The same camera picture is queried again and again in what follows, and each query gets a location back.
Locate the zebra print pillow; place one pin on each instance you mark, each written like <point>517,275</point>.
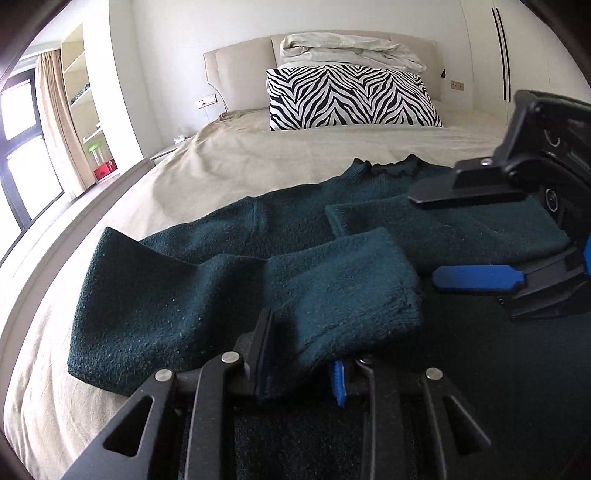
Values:
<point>351,97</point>

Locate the bed with beige sheet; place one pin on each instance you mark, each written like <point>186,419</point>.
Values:
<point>231,161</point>

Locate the white nightstand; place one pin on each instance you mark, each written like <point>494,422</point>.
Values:
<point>168,152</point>

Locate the white open shelf unit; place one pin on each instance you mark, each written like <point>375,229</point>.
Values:
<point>85,74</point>

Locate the small green decoration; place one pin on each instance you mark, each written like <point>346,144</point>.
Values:
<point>78,92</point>

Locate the white wall socket panel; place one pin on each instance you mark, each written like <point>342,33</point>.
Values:
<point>207,101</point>

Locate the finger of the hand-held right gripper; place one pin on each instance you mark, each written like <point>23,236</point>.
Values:
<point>480,279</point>
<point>461,189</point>

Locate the folded white duvet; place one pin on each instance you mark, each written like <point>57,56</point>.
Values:
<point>346,48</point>

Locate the black framed window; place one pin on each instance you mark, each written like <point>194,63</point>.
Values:
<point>25,152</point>

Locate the beige curtain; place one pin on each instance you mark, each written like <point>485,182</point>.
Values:
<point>60,120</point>

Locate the beige upholstered headboard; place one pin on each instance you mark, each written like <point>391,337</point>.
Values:
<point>240,74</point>

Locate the dark green knit sweater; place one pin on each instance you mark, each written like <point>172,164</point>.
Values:
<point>184,304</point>

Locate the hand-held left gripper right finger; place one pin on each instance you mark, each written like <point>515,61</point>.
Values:
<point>338,383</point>

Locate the red box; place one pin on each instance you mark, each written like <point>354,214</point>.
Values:
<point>104,171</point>

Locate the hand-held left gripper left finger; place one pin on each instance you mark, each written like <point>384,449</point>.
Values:
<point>258,364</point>

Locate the clear jar with green lid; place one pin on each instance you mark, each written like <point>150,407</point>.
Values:
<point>95,156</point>

